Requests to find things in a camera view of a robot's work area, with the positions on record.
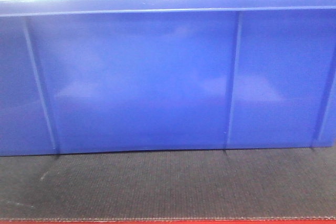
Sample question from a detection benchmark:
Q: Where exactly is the dark woven conveyor belt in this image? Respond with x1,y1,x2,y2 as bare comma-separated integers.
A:
1,147,335,220

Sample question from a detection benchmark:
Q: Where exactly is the large blue plastic bin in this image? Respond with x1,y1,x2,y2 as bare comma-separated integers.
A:
1,0,335,156

